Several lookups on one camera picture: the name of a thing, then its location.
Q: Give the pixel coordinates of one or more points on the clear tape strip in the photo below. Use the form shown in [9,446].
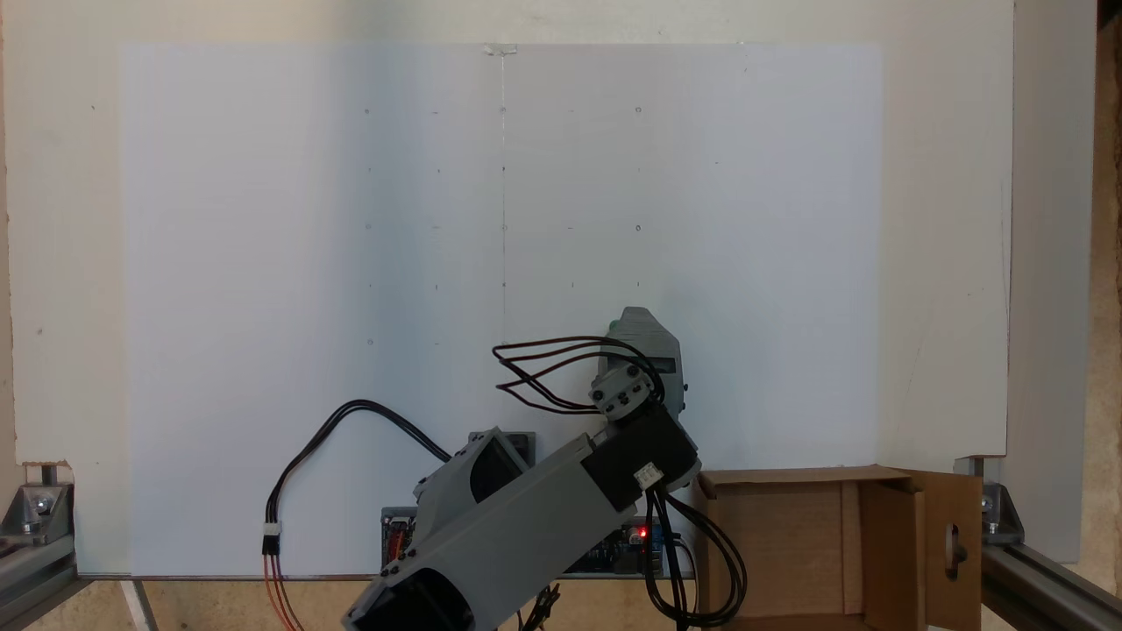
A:
[500,49]

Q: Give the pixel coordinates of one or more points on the blue circuit board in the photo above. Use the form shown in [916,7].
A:
[627,552]

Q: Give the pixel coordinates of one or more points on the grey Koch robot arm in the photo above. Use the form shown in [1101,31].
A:
[526,526]

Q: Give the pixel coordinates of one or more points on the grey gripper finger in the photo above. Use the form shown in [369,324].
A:
[644,331]

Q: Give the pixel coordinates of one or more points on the metal corner bracket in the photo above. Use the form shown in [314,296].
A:
[999,517]
[39,508]

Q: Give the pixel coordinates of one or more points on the aluminium frame post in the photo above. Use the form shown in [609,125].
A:
[1043,587]
[31,578]

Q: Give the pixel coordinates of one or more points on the white paper sheet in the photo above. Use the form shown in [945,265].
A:
[263,263]

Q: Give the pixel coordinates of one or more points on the open brown cardboard box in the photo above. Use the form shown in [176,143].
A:
[780,543]

